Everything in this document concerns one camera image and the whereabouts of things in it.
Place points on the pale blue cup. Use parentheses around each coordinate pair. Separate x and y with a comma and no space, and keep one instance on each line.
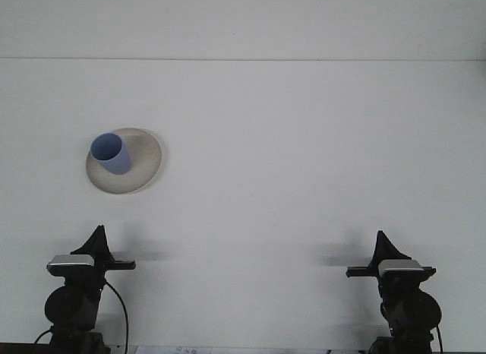
(117,164)

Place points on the pale round plate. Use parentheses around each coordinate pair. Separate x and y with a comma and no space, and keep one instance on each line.
(144,168)

